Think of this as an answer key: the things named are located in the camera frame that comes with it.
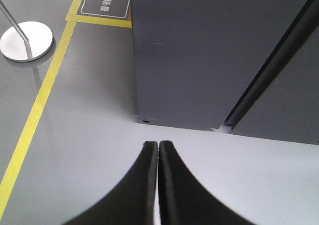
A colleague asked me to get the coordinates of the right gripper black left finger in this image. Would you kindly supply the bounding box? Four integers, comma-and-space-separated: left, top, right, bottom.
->
66, 141, 158, 225

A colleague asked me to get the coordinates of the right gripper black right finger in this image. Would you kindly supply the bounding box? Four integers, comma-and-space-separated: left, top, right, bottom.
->
158, 141, 252, 225

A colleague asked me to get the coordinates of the fridge door with bins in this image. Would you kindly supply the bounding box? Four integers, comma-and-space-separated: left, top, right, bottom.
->
131, 0, 307, 130

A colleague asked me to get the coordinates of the fridge body dark grey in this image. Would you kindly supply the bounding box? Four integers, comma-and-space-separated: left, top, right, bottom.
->
226, 0, 319, 144

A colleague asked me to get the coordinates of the metal stanchion pole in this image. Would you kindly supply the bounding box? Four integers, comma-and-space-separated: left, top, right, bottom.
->
0, 2, 53, 62

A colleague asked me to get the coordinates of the black floor sign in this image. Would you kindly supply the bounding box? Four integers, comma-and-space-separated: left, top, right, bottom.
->
78, 0, 130, 19

